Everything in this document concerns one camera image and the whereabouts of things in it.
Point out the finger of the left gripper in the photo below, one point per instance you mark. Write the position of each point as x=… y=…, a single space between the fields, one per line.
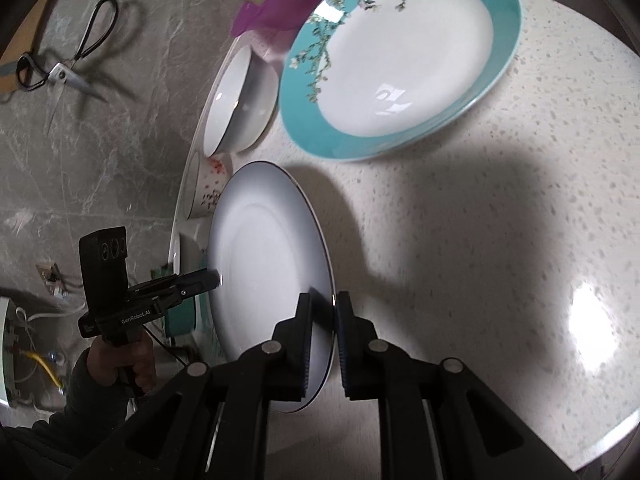
x=178 y=287

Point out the person's left hand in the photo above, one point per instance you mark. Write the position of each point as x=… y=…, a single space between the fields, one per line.
x=105 y=362

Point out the white bowl red flowers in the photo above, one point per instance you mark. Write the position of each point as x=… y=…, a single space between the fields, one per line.
x=206 y=178

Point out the white plate gold rim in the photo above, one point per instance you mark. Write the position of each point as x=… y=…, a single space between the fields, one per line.
x=268 y=248

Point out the wooden cutting board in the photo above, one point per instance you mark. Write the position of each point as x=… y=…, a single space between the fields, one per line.
x=25 y=39

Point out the teal rim floral plate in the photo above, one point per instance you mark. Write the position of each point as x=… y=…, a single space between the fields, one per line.
x=364 y=77

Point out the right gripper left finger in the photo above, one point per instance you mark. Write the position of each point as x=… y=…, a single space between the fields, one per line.
x=278 y=368

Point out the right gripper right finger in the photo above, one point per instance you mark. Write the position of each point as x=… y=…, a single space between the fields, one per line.
x=371 y=368

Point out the plain white bowl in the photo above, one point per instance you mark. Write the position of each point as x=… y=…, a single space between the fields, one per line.
x=242 y=105

